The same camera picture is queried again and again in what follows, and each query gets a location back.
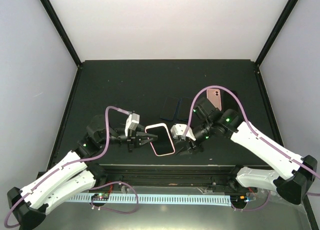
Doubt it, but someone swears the pink-cased phone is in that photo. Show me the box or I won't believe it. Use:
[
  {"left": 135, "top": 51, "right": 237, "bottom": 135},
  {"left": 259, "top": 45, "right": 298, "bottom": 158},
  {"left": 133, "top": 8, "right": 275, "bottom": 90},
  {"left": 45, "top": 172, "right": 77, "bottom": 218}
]
[
  {"left": 145, "top": 123, "right": 176, "bottom": 157},
  {"left": 160, "top": 96, "right": 179, "bottom": 121}
]

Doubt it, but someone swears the black-cased phone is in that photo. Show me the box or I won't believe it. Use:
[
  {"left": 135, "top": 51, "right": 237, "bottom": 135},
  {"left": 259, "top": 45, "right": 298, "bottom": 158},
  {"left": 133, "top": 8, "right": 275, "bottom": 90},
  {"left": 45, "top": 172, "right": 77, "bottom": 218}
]
[{"left": 177, "top": 97, "right": 193, "bottom": 121}]

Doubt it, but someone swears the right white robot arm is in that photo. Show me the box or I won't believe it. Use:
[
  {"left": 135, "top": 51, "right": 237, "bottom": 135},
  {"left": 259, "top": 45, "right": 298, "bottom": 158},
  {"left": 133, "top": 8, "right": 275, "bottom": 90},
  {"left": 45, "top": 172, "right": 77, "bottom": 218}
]
[{"left": 170, "top": 98, "right": 318, "bottom": 205}]

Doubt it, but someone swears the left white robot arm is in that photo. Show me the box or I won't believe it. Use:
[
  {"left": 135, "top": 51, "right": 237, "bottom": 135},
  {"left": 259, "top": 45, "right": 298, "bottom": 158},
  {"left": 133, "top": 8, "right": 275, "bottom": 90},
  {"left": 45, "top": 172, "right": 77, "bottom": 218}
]
[{"left": 7, "top": 112, "right": 158, "bottom": 230}]

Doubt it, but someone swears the right small circuit board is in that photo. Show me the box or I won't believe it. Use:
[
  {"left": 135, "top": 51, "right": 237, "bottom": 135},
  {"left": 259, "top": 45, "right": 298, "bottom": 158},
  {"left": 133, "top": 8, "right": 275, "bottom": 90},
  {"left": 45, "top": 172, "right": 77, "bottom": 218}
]
[{"left": 232, "top": 195, "right": 254, "bottom": 203}]

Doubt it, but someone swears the small circuit board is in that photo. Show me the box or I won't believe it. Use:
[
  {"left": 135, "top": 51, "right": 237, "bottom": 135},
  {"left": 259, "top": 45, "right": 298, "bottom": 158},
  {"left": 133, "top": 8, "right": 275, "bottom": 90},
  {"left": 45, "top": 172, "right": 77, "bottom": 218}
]
[
  {"left": 91, "top": 193, "right": 110, "bottom": 202},
  {"left": 232, "top": 195, "right": 254, "bottom": 203}
]

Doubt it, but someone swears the left small circuit board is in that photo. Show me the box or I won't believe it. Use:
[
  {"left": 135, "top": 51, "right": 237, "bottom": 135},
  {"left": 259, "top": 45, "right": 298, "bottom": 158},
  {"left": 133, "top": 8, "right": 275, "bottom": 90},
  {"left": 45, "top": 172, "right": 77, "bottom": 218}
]
[{"left": 91, "top": 193, "right": 110, "bottom": 202}]

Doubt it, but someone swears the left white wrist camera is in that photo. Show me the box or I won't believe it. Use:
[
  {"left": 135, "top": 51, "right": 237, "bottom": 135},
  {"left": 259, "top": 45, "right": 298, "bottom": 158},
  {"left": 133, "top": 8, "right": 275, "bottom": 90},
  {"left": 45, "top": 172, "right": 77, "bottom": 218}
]
[{"left": 124, "top": 113, "right": 140, "bottom": 137}]

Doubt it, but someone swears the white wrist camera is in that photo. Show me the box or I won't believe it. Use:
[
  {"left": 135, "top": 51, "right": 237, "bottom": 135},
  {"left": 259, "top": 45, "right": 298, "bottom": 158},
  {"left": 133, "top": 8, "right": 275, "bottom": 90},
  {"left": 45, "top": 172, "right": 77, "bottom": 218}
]
[
  {"left": 124, "top": 113, "right": 140, "bottom": 137},
  {"left": 170, "top": 123, "right": 196, "bottom": 141}
]

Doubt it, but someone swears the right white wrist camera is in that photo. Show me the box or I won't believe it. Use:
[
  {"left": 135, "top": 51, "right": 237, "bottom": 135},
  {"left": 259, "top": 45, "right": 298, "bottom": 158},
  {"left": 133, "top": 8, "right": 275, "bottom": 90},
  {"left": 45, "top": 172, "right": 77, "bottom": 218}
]
[{"left": 170, "top": 123, "right": 196, "bottom": 141}]

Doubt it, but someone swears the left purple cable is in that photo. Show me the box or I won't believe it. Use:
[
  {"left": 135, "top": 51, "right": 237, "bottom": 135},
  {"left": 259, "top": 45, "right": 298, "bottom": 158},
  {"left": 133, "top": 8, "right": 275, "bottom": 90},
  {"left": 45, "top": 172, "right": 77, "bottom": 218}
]
[{"left": 4, "top": 105, "right": 132, "bottom": 228}]

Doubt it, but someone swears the purple cable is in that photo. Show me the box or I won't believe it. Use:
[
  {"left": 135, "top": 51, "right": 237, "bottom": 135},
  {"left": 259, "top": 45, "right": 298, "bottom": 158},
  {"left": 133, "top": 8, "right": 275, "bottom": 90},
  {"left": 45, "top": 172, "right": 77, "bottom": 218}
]
[
  {"left": 4, "top": 105, "right": 132, "bottom": 228},
  {"left": 183, "top": 84, "right": 320, "bottom": 180}
]

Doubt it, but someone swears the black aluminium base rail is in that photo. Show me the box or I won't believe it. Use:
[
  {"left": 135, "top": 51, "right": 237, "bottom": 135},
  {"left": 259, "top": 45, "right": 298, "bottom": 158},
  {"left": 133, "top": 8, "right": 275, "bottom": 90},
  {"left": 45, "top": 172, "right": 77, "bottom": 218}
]
[{"left": 102, "top": 165, "right": 257, "bottom": 194}]

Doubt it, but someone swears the white slotted cable duct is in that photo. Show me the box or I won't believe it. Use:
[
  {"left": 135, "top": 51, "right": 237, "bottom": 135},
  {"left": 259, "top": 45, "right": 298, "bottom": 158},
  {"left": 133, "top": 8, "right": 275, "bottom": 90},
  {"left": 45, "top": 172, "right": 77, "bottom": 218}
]
[{"left": 67, "top": 193, "right": 232, "bottom": 207}]

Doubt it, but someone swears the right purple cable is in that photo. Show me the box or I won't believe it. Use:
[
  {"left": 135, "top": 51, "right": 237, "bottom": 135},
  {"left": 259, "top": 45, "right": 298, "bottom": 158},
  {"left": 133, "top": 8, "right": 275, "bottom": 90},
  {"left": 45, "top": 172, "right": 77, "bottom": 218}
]
[{"left": 183, "top": 84, "right": 320, "bottom": 180}]

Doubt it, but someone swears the left black frame post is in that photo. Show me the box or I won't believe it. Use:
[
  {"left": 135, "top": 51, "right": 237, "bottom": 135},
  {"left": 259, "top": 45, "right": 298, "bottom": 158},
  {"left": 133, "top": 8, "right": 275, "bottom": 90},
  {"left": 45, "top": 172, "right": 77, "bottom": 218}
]
[{"left": 40, "top": 0, "right": 82, "bottom": 67}]

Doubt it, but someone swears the black frame post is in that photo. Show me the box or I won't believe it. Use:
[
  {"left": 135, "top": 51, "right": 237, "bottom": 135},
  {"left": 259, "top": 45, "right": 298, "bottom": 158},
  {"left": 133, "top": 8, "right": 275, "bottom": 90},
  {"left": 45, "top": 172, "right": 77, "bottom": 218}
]
[
  {"left": 255, "top": 0, "right": 299, "bottom": 67},
  {"left": 40, "top": 0, "right": 82, "bottom": 67}
]

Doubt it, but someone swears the right black frame post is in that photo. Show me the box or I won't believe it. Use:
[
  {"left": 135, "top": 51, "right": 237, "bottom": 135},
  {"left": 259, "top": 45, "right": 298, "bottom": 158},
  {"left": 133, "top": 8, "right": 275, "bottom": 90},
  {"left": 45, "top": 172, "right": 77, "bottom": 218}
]
[{"left": 255, "top": 0, "right": 299, "bottom": 67}]

